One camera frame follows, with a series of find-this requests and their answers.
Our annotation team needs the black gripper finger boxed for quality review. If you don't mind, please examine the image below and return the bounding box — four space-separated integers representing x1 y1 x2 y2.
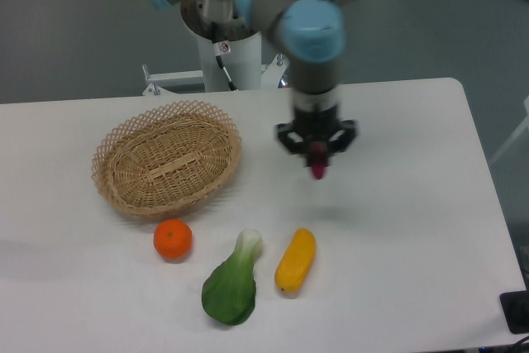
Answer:
326 119 358 167
275 122 310 167

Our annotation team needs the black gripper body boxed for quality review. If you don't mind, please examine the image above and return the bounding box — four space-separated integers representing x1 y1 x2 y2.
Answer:
293 107 340 153

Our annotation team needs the purple sweet potato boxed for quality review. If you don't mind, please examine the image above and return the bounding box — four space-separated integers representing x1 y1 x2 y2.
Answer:
307 141 329 180

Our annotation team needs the woven wicker basket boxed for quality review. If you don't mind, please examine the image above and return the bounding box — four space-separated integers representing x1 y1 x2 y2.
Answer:
92 100 241 218

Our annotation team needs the orange mandarin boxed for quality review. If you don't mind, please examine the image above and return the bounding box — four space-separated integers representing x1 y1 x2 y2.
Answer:
153 219 193 260

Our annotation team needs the green bok choy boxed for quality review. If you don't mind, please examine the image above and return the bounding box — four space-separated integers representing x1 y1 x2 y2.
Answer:
201 229 263 326

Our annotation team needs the black device at edge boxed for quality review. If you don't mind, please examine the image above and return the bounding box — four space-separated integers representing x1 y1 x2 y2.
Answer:
499 290 528 334

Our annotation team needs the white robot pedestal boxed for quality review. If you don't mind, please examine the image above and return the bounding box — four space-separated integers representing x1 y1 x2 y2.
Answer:
180 0 274 93

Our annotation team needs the black white cable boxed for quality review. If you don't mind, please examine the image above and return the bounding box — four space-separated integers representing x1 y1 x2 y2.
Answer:
210 21 240 92

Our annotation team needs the white metal base frame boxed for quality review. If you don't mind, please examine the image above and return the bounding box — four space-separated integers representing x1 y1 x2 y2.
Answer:
141 53 289 96

